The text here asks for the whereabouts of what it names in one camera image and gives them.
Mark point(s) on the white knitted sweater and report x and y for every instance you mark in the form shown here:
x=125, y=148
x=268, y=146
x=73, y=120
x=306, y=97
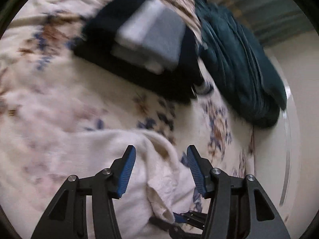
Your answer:
x=159, y=185

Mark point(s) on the grey-green striped curtain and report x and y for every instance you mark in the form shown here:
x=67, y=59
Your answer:
x=271, y=21

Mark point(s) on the folded navy striped clothes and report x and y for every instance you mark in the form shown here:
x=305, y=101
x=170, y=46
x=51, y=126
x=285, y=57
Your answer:
x=146, y=43

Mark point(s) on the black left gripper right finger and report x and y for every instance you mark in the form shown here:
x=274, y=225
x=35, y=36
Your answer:
x=239, y=207

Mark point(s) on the dark teal garment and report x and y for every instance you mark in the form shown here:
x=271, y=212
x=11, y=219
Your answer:
x=241, y=70

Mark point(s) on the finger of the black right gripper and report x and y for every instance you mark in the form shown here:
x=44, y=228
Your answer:
x=195, y=219
x=171, y=229

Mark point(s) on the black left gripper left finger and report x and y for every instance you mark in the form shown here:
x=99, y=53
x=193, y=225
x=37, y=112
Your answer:
x=66, y=214

